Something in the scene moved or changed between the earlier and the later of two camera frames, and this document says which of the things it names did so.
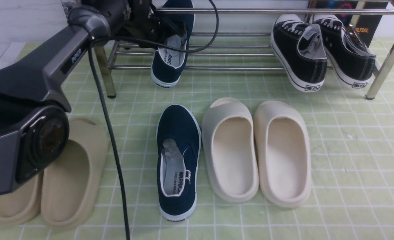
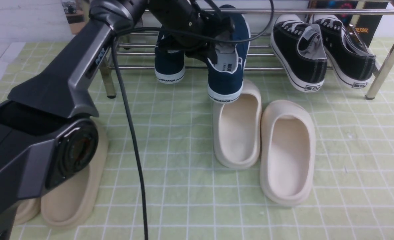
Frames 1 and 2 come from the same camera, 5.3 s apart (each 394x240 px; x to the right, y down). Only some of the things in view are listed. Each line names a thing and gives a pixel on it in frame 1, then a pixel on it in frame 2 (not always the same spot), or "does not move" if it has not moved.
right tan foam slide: (70, 188) does not move
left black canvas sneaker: (300, 50) does not move
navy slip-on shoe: (179, 141) -> (225, 78)
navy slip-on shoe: (167, 65) does not move
